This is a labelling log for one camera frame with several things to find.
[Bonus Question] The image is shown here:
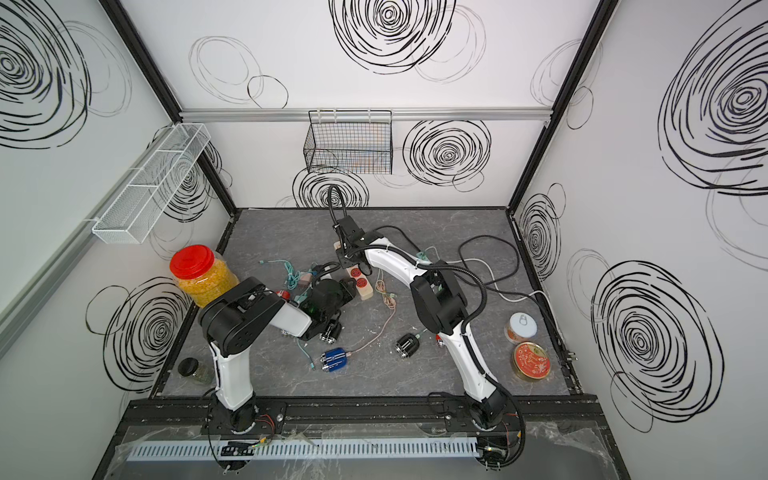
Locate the right black corner post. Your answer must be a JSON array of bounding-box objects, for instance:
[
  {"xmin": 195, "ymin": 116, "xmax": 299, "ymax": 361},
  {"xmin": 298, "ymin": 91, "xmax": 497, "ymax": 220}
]
[{"xmin": 506, "ymin": 0, "xmax": 620, "ymax": 214}]

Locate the teal charging cable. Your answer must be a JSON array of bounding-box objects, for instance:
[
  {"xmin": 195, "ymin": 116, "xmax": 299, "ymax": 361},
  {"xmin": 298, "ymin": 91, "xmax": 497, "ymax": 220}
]
[{"xmin": 259, "ymin": 257, "xmax": 322, "ymax": 292}]

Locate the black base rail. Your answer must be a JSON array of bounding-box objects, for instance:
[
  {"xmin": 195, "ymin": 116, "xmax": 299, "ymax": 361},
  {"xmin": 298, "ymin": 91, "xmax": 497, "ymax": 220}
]
[{"xmin": 118, "ymin": 393, "xmax": 607, "ymax": 436}]

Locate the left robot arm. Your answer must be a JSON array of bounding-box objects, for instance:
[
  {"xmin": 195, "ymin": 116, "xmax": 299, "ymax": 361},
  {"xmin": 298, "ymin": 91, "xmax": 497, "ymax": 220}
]
[{"xmin": 199, "ymin": 277, "xmax": 358, "ymax": 412}]

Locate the pink charging cable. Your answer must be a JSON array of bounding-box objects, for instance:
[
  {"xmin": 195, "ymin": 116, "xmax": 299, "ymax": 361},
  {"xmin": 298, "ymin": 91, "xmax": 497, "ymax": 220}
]
[{"xmin": 346, "ymin": 269, "xmax": 398, "ymax": 356}]

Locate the white slotted cable duct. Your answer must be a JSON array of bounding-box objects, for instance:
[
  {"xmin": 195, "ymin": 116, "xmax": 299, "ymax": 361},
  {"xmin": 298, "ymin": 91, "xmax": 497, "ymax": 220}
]
[{"xmin": 127, "ymin": 437, "xmax": 479, "ymax": 462}]

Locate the white lidded container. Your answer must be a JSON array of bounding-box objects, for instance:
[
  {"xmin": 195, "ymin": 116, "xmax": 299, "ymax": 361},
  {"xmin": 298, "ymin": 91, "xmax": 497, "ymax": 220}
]
[{"xmin": 505, "ymin": 312, "xmax": 538, "ymax": 343}]

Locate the beige power strip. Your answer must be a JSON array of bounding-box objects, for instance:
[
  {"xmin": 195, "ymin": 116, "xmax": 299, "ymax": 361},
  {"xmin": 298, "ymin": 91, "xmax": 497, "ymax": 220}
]
[{"xmin": 334, "ymin": 241, "xmax": 374, "ymax": 301}]

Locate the black corner frame post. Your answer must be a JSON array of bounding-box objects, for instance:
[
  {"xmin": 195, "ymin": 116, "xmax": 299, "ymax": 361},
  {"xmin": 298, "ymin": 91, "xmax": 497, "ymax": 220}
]
[{"xmin": 98, "ymin": 0, "xmax": 238, "ymax": 217}]

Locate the clear jar of yellow flakes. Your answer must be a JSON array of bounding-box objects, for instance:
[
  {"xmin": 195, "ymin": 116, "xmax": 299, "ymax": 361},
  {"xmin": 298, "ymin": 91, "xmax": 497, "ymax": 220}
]
[{"xmin": 169, "ymin": 244, "xmax": 239, "ymax": 308}]

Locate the pink USB charger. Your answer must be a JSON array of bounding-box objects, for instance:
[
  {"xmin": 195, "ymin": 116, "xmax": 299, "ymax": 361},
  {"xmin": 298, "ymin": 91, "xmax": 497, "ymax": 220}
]
[{"xmin": 298, "ymin": 272, "xmax": 313, "ymax": 288}]

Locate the red round tin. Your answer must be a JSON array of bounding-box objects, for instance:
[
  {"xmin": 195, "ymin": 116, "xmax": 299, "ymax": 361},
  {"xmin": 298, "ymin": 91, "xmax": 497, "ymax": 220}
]
[{"xmin": 511, "ymin": 341, "xmax": 551, "ymax": 381}]

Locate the teal USB charger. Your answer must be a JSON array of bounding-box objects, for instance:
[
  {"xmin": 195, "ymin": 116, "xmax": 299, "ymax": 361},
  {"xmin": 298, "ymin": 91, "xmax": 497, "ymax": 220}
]
[{"xmin": 416, "ymin": 251, "xmax": 432, "ymax": 264}]

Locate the black wire basket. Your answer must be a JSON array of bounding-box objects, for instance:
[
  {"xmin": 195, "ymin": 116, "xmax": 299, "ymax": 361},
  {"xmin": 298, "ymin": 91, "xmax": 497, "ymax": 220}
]
[{"xmin": 302, "ymin": 120, "xmax": 394, "ymax": 175}]

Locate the black power strip cord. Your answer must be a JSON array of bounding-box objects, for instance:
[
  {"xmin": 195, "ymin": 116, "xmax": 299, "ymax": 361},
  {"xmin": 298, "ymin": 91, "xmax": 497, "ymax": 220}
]
[{"xmin": 371, "ymin": 224, "xmax": 523, "ymax": 289}]

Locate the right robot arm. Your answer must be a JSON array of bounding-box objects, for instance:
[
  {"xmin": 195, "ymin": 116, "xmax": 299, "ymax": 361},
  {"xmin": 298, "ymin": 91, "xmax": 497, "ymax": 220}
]
[{"xmin": 332, "ymin": 215, "xmax": 507, "ymax": 430}]

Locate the white wire shelf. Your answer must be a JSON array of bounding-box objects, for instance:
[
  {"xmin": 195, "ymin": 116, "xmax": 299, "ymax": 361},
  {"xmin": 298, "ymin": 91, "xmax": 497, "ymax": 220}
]
[{"xmin": 92, "ymin": 123, "xmax": 210, "ymax": 244}]

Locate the aluminium wall rail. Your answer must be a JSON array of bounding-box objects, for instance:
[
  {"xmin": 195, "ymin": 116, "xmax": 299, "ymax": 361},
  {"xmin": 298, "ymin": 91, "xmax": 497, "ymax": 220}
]
[{"xmin": 180, "ymin": 106, "xmax": 552, "ymax": 123}]

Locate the small dark glass jar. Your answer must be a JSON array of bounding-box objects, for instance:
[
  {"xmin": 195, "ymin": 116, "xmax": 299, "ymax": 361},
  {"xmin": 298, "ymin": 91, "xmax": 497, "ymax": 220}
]
[{"xmin": 177, "ymin": 357, "xmax": 215, "ymax": 385}]

